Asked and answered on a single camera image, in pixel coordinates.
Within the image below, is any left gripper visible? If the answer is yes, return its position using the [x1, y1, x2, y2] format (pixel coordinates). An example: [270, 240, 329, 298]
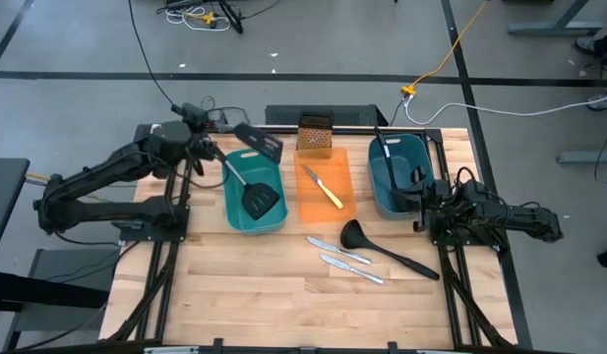
[187, 122, 238, 159]

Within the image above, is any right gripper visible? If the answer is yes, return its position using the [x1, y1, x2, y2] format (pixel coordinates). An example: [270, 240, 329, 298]
[391, 165, 452, 213]

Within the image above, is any black serving spoon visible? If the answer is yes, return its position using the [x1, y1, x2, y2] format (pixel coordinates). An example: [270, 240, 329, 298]
[373, 126, 407, 198]

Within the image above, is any black ladle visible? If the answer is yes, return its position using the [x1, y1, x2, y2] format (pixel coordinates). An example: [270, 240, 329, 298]
[338, 218, 441, 282]

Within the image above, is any yellow-handled knife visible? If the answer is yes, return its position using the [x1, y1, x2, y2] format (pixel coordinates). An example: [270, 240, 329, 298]
[300, 163, 345, 211]

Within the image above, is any silver butter knife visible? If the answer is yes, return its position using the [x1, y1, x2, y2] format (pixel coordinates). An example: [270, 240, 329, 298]
[319, 253, 385, 286]
[306, 235, 373, 266]

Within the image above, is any dark blue plastic bin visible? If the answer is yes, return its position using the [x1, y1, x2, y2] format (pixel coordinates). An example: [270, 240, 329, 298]
[367, 133, 437, 221]

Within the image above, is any black mesh box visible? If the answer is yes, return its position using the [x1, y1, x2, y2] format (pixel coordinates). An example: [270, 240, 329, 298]
[265, 103, 390, 128]

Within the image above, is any teal green plastic bin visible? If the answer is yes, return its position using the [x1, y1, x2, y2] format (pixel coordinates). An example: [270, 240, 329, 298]
[221, 147, 289, 236]

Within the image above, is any orange translucent tray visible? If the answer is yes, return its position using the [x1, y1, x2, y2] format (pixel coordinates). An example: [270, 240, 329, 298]
[292, 147, 358, 225]

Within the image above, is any metal box grater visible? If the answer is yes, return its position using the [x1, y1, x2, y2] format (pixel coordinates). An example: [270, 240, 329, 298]
[296, 111, 334, 153]

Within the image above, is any black stand leg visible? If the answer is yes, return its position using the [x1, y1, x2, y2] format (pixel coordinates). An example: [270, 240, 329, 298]
[218, 0, 245, 34]

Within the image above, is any grey desk foot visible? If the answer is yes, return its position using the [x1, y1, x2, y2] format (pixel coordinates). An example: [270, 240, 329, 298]
[557, 149, 607, 165]
[508, 0, 604, 37]

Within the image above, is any person's shoe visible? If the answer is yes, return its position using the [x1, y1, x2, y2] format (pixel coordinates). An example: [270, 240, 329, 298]
[575, 35, 604, 55]
[586, 91, 607, 112]

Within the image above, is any black side desk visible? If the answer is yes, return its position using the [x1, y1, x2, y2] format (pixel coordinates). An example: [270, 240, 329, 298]
[0, 157, 31, 266]

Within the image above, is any black bar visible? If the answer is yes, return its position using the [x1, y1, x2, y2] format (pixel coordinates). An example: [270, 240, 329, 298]
[0, 268, 110, 310]

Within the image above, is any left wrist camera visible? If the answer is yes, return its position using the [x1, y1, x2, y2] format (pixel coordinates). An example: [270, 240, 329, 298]
[170, 101, 210, 125]

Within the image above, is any black aluminium table frame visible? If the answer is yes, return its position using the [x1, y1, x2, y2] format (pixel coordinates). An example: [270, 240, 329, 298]
[103, 122, 519, 348]

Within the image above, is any black hanging cable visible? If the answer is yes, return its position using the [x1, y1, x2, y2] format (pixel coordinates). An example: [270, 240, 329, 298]
[127, 0, 209, 114]

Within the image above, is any white coiled cable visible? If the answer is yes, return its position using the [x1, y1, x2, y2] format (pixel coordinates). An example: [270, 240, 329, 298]
[163, 5, 231, 33]

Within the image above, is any white floor cable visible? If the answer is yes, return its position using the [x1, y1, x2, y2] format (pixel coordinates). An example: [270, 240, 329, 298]
[403, 90, 607, 127]

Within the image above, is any yellow extension cable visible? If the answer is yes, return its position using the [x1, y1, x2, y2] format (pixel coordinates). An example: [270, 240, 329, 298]
[400, 0, 490, 97]

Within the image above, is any yellow rope cable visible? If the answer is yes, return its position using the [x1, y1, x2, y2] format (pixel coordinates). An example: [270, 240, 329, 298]
[25, 171, 112, 204]

